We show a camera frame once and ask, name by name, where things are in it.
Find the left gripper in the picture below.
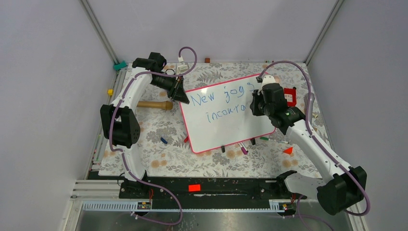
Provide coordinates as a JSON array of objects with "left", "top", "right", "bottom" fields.
[{"left": 151, "top": 73, "right": 190, "bottom": 103}]

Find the pink framed whiteboard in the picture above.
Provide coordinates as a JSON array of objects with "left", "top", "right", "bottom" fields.
[{"left": 180, "top": 75, "right": 275, "bottom": 153}]

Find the blue marker cap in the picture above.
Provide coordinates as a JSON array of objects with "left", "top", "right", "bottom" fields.
[{"left": 160, "top": 137, "right": 168, "bottom": 144}]

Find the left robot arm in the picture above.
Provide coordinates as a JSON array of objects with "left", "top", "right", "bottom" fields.
[{"left": 100, "top": 52, "right": 196, "bottom": 198}]

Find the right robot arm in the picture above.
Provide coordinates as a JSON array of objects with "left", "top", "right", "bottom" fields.
[{"left": 250, "top": 83, "right": 370, "bottom": 216}]

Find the gold toy microphone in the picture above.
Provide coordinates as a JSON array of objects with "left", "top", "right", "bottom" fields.
[{"left": 137, "top": 101, "right": 173, "bottom": 111}]

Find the red small box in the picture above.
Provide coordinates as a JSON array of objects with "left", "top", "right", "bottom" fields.
[{"left": 283, "top": 87, "right": 297, "bottom": 107}]

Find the peach toy microphone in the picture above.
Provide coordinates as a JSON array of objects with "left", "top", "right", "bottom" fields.
[{"left": 273, "top": 76, "right": 281, "bottom": 84}]

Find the silver toy microphone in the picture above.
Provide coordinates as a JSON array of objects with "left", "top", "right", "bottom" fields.
[{"left": 304, "top": 93, "right": 315, "bottom": 121}]

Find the floral patterned table mat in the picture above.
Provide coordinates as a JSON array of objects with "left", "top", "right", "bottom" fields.
[{"left": 99, "top": 63, "right": 331, "bottom": 178}]

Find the black capped marker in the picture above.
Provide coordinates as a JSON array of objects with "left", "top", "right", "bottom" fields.
[{"left": 239, "top": 142, "right": 248, "bottom": 152}]

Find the red triangular block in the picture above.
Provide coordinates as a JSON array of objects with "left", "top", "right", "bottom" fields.
[{"left": 282, "top": 147, "right": 293, "bottom": 155}]

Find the magenta capped marker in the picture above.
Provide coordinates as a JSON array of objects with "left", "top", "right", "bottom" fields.
[{"left": 240, "top": 146, "right": 248, "bottom": 155}]

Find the teal corner clamp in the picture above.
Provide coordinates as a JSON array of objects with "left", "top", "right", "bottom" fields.
[{"left": 113, "top": 61, "right": 127, "bottom": 71}]

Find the yellow small cube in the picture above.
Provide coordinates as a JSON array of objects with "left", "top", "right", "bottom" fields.
[{"left": 107, "top": 89, "right": 114, "bottom": 96}]

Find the red tape label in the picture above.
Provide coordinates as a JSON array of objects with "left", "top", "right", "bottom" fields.
[{"left": 188, "top": 184, "right": 201, "bottom": 192}]

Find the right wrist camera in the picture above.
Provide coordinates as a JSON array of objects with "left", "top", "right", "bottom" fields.
[{"left": 261, "top": 75, "right": 278, "bottom": 86}]

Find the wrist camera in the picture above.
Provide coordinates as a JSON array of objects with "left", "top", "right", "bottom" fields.
[
  {"left": 176, "top": 56, "right": 190, "bottom": 75},
  {"left": 261, "top": 75, "right": 278, "bottom": 86}
]

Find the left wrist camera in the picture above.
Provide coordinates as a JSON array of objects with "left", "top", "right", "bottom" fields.
[{"left": 176, "top": 56, "right": 190, "bottom": 75}]

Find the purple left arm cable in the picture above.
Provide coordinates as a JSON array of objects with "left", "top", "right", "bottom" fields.
[{"left": 108, "top": 46, "right": 198, "bottom": 226}]

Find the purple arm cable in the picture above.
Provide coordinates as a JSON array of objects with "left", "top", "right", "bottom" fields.
[
  {"left": 108, "top": 46, "right": 198, "bottom": 226},
  {"left": 256, "top": 60, "right": 371, "bottom": 230}
]

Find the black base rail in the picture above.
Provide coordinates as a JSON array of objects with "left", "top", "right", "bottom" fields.
[{"left": 87, "top": 170, "right": 308, "bottom": 202}]

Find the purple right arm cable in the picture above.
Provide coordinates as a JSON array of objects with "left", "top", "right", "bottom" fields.
[{"left": 256, "top": 60, "right": 371, "bottom": 230}]

